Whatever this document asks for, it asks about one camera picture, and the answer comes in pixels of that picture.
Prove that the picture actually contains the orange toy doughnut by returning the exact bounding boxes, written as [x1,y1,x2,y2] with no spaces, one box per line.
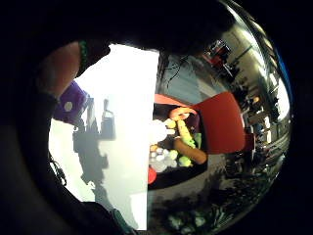
[168,107,199,121]

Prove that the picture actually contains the purple object with white dot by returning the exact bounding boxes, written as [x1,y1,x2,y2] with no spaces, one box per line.
[52,80,90,126]

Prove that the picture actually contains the lime green toy ball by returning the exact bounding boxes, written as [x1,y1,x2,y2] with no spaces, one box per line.
[178,155,193,167]

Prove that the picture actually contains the pale grey toy pieces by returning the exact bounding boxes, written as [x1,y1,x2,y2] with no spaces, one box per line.
[149,147,179,173]

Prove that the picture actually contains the thin black floor cable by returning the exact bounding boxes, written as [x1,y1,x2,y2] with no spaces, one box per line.
[162,55,191,90]

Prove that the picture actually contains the green leafy plants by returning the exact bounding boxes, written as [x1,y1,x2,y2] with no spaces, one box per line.
[167,209,228,235]

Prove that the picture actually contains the yellow toy corn cob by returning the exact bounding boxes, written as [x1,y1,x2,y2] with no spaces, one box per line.
[176,119,194,141]

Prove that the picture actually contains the red bin lid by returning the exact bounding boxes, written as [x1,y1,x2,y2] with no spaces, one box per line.
[190,91,255,155]

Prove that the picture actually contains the brown toy sausage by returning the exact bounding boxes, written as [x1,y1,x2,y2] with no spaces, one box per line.
[173,137,208,165]

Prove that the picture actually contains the white toy food piece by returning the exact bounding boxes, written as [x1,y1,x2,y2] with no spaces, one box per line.
[149,118,176,144]

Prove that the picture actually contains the green toy leaf vegetable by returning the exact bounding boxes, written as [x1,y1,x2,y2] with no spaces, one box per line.
[193,132,203,150]

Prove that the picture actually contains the black toy bin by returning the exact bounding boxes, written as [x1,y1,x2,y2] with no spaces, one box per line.
[148,102,209,191]

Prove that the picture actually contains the red background furniture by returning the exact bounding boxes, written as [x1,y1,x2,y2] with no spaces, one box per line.
[203,39,235,67]

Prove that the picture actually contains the red toy fruit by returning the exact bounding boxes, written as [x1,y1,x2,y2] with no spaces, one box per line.
[147,166,157,185]

